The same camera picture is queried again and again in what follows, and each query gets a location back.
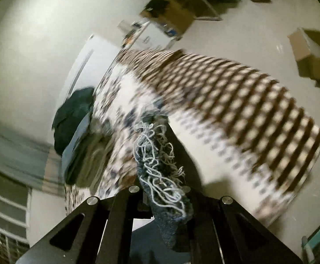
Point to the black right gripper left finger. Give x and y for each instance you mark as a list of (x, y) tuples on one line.
[(118, 212)]

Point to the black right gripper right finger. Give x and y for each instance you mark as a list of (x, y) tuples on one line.
[(202, 234)]

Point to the dark blue denim pant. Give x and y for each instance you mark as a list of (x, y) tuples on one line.
[(162, 180)]

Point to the dark green clothing pile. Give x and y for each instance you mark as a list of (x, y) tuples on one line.
[(69, 116)]

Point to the white floral bed sheet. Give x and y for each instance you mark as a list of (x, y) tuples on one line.
[(222, 168)]

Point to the teal metal rack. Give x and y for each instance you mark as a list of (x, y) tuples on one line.
[(318, 239)]

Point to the brown checkered blanket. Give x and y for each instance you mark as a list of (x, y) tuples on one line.
[(255, 111)]

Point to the brown cardboard box with items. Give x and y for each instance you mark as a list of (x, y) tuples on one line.
[(174, 17)]

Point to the open cardboard box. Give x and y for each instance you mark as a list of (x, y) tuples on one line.
[(305, 44)]

